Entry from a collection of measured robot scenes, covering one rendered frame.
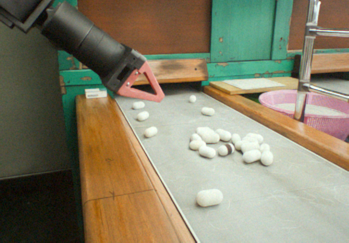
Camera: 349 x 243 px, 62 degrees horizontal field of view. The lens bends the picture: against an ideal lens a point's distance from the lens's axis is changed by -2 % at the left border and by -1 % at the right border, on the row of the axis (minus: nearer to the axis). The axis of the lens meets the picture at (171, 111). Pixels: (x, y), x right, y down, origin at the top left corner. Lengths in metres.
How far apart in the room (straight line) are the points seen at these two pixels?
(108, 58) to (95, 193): 0.18
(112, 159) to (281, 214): 0.26
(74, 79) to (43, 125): 0.91
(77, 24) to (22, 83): 1.36
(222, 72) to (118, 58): 0.67
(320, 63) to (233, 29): 0.37
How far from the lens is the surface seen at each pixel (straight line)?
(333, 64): 1.29
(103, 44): 0.43
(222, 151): 0.55
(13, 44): 1.75
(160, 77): 0.91
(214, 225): 0.39
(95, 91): 0.87
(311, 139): 0.62
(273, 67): 1.17
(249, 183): 0.48
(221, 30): 1.04
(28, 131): 1.84
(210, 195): 0.40
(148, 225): 0.34
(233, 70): 1.07
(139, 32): 0.95
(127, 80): 0.44
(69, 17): 0.42
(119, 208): 0.37
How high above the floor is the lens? 0.98
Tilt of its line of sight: 17 degrees down
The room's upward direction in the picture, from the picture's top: straight up
